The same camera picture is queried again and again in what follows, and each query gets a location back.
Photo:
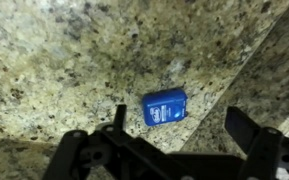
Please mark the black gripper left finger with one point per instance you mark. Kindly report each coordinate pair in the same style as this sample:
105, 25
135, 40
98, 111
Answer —
120, 117

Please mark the blue dental floss box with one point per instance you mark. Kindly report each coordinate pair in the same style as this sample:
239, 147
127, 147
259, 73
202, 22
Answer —
164, 106

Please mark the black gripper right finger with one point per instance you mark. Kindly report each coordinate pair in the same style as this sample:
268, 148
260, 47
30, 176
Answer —
241, 128

